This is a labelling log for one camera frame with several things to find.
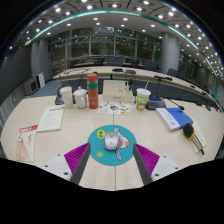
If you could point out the blue and white book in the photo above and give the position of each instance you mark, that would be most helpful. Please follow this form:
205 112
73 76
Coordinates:
175 118

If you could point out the white printed booklet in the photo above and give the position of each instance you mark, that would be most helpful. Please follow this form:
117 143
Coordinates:
51 118

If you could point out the red bottle with green band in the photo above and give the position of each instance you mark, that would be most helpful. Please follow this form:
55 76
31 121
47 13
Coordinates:
92 91

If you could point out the dark desk conference console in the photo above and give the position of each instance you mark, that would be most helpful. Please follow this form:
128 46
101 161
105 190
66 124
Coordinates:
155 104

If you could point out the green printed paper cup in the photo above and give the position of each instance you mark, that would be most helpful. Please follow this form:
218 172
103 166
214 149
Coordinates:
142 99

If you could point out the red and white leaflet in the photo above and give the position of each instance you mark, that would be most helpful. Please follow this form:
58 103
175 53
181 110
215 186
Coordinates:
26 145

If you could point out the group of ceiling lights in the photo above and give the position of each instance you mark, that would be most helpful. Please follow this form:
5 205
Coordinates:
125 19

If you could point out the white paper sheet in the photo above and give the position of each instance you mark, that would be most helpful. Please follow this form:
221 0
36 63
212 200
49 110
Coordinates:
201 135

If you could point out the white lidded mug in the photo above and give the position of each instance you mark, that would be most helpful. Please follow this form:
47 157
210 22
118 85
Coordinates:
80 99

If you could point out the stack of white paper cups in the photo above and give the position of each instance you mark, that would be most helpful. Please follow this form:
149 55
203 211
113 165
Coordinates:
67 97

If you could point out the beige cardboard box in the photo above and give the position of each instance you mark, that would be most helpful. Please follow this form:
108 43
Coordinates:
116 91

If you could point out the round teal cartoon mouse pad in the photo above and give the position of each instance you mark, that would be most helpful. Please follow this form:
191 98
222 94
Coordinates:
108 158

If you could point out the silver grey computer mouse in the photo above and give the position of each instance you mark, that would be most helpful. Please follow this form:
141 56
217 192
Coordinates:
111 141

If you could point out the colourful sticker sheet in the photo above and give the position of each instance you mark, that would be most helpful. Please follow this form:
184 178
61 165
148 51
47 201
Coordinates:
113 108

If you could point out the group of dark chairs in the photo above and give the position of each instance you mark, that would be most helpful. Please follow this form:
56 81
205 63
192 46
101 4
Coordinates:
148 65

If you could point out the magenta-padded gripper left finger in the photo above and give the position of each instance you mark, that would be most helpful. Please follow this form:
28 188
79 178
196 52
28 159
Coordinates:
61 165

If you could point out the grey box monitor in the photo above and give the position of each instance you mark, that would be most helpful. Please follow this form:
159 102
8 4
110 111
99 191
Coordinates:
31 86

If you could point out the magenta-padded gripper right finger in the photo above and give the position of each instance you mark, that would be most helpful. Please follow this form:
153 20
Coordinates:
162 165

